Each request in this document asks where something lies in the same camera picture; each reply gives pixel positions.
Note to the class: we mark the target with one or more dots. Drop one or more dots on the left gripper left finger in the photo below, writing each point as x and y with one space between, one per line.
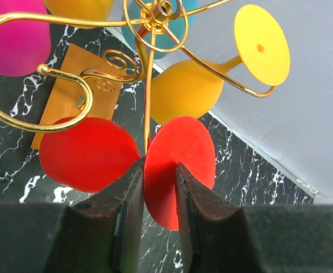
99 234

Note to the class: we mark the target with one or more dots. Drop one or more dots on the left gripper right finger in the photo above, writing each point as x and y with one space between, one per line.
218 236

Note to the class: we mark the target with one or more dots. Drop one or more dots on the red wine glass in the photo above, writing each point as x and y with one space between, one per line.
93 154

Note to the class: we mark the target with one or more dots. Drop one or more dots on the orange wooden rack base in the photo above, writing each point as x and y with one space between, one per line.
66 96

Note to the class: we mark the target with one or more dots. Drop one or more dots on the magenta wine glass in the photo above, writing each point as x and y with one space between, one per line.
23 44

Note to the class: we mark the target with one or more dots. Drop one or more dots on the teal wine glass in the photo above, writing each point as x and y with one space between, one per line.
162 40

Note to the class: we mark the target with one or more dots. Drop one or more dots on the orange wine glass left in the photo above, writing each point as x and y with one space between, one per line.
95 10

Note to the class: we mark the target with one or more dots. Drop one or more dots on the gold wire glass rack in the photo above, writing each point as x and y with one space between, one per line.
144 31

